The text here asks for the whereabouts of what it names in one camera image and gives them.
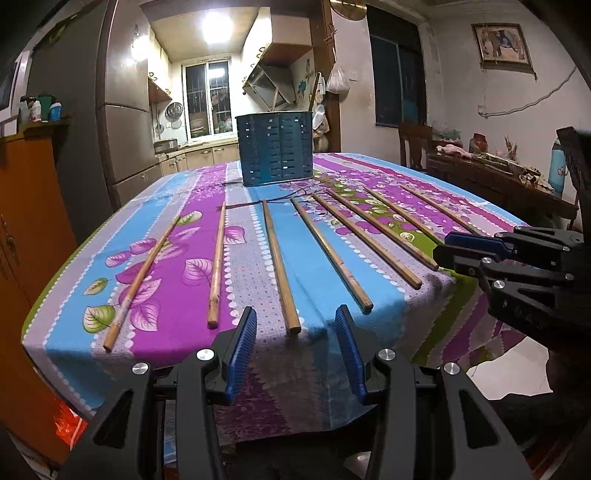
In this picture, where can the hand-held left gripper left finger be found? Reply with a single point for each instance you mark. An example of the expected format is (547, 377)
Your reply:
(242, 350)

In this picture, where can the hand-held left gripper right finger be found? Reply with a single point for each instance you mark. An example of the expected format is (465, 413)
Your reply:
(351, 355)

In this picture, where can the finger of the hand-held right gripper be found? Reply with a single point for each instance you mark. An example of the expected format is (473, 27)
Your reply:
(475, 245)
(461, 263)

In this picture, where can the group of wooden chopsticks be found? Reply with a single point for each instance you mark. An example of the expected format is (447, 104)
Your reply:
(279, 267)

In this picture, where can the blue perforated utensil holder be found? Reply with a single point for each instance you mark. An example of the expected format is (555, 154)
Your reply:
(274, 152)

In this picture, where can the dark wooden side table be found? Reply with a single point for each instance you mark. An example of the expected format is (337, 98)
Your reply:
(485, 177)

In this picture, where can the pink cloth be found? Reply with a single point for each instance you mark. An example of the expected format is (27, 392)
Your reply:
(455, 150)

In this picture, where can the red jar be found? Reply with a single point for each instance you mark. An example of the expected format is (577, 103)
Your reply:
(479, 144)

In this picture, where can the floral striped tablecloth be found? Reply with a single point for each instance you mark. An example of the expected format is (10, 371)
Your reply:
(304, 258)

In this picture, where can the blue thermos flask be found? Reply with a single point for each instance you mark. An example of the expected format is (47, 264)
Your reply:
(559, 173)

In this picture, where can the wooden chair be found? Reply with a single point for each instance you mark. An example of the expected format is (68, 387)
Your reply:
(415, 145)

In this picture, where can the dark carved chair back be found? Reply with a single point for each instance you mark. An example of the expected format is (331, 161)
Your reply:
(577, 161)

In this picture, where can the dark clothing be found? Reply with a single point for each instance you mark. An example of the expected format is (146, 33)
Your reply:
(521, 415)

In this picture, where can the red plastic bag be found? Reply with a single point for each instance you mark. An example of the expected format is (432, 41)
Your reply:
(69, 424)

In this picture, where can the dark room window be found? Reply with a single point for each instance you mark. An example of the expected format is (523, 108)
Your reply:
(397, 74)

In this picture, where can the kitchen counter cabinets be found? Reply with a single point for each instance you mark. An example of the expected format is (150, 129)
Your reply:
(203, 159)

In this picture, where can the hanging cloth by doorway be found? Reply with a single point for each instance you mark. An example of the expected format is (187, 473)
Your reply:
(321, 124)

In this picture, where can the hanging white plastic bag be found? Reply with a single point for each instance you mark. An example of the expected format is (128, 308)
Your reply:
(338, 81)

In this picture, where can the metal pot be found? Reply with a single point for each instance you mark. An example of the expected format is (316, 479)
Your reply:
(165, 146)

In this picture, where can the long sticks by doorway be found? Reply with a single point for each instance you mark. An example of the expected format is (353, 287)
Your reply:
(316, 90)

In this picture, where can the hanging metal colander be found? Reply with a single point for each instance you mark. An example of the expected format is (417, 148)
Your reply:
(174, 113)

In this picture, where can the orange wooden cabinet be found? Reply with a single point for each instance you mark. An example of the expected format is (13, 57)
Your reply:
(32, 207)

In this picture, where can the kitchen window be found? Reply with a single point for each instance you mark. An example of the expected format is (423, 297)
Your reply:
(205, 99)

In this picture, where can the metal range hood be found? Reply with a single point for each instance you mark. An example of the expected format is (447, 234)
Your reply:
(272, 85)

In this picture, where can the grey refrigerator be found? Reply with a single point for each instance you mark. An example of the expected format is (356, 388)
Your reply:
(92, 115)

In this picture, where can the white plastic bottle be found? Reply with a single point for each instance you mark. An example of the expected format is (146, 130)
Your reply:
(35, 111)

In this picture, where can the green cup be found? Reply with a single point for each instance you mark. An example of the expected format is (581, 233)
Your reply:
(46, 100)

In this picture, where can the ceiling light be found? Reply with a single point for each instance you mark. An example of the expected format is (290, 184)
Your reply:
(218, 25)

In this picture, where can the white microwave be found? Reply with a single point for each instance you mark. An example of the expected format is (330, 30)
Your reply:
(9, 87)

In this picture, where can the framed wall picture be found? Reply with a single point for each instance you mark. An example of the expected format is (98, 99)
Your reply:
(503, 46)

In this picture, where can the wall cabinet over hood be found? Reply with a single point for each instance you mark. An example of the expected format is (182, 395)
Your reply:
(286, 50)

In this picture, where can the wall cabinet beside refrigerator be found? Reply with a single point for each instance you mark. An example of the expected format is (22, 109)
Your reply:
(157, 83)

